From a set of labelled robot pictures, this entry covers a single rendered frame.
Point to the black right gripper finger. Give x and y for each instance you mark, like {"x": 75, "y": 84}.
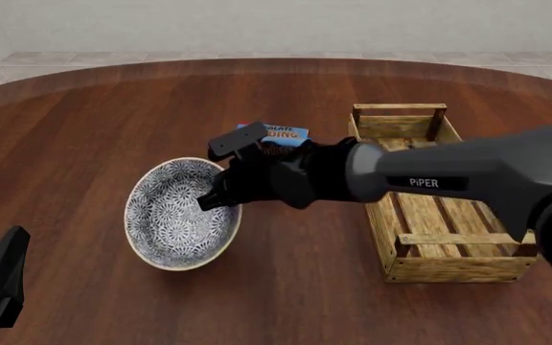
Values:
{"x": 214, "y": 201}

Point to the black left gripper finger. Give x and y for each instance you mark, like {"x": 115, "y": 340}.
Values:
{"x": 10, "y": 262}

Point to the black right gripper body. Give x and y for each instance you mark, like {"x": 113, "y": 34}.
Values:
{"x": 252, "y": 183}

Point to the patterned black and white bowl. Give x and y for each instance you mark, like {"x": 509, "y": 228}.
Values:
{"x": 170, "y": 223}

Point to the grey and black right robot arm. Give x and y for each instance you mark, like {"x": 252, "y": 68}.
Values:
{"x": 448, "y": 161}

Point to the wooden slat tray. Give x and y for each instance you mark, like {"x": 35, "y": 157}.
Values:
{"x": 429, "y": 223}

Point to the small flat plate on stalk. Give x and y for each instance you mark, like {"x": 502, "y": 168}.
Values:
{"x": 237, "y": 138}

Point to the blue chocolate pudding box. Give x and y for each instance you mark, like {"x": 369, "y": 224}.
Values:
{"x": 283, "y": 133}

